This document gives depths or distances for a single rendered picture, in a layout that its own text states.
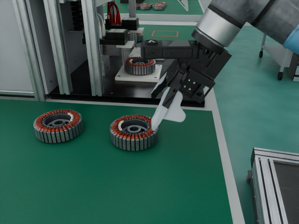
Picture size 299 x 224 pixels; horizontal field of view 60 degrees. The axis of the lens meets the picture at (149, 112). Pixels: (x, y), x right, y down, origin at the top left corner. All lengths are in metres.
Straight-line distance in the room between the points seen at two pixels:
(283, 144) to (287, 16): 1.66
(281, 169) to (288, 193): 0.17
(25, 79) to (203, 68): 0.54
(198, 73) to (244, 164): 1.35
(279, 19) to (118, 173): 0.40
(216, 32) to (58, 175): 0.40
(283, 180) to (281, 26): 1.04
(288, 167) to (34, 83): 1.26
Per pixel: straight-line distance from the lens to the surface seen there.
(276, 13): 0.51
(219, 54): 0.53
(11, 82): 0.90
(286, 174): 1.50
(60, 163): 0.58
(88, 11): 0.74
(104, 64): 0.94
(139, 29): 1.15
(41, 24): 0.83
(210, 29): 0.50
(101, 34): 0.92
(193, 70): 0.52
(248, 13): 0.51
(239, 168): 1.78
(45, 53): 0.84
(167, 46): 0.51
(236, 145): 1.98
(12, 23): 0.83
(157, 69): 0.97
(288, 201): 1.36
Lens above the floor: 1.10
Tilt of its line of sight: 29 degrees down
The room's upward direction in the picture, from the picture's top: straight up
